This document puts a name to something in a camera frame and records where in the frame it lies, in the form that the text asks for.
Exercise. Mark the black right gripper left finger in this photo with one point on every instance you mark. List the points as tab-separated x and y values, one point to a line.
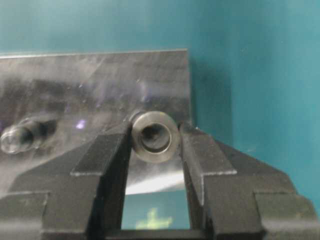
78	195

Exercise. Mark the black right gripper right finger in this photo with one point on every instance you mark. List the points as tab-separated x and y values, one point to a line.
235	196

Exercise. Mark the silver metal washer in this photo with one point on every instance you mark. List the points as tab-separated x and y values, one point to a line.
155	136

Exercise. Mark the short metal shaft pin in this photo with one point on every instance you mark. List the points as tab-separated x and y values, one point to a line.
26	135

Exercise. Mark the shiny metal base plate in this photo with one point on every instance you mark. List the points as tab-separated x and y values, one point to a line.
82	94

